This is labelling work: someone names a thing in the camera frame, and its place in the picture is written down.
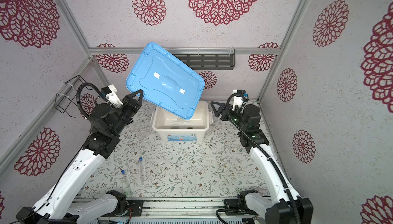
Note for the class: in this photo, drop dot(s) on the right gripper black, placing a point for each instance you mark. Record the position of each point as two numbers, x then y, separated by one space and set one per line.
223 110

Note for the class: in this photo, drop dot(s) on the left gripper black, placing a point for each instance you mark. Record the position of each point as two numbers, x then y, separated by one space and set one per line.
129 100

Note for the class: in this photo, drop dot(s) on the clear glass tube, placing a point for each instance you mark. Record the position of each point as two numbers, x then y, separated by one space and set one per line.
180 120

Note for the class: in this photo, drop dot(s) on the blue plastic bin lid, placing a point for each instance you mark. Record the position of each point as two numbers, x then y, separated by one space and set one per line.
166 81

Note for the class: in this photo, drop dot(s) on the white plastic storage bin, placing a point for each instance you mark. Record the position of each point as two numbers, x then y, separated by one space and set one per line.
162 121

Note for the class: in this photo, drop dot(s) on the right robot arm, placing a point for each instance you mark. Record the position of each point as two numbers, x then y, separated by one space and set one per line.
258 147

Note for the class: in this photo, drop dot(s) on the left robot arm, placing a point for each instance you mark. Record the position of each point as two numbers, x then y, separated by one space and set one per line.
94 151

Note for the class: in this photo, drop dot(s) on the blue-capped test tube right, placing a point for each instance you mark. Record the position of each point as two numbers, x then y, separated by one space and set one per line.
142 170

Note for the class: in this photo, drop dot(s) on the blue-capped test tube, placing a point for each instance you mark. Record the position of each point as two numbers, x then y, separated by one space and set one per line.
142 170
127 182

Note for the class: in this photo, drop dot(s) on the blue-capped test tube left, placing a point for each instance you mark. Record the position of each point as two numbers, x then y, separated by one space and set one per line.
127 182

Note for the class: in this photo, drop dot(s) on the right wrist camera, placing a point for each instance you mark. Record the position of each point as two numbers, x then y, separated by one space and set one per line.
239 101

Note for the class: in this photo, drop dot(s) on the dark grey wall shelf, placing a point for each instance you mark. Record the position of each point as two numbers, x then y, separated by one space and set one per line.
209 62

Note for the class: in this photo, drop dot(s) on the black wire wall rack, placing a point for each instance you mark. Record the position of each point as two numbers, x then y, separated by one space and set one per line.
65 102

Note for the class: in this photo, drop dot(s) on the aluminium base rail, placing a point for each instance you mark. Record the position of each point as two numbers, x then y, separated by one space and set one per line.
184 207

